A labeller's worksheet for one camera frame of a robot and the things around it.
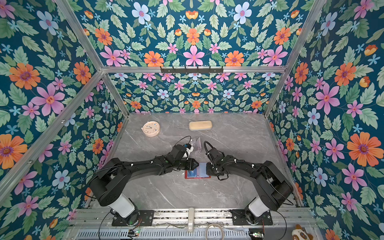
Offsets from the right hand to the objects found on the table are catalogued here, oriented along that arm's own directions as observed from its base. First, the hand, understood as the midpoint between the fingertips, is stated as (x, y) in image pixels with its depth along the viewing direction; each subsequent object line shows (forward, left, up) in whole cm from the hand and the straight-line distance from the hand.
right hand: (208, 171), depth 89 cm
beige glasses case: (+34, +4, +4) cm, 34 cm away
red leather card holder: (-1, +5, 0) cm, 5 cm away
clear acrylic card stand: (+15, +7, +5) cm, 18 cm away
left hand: (+2, +5, +8) cm, 9 cm away
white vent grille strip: (-31, +22, -1) cm, 38 cm away
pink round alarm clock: (+32, +41, +3) cm, 52 cm away
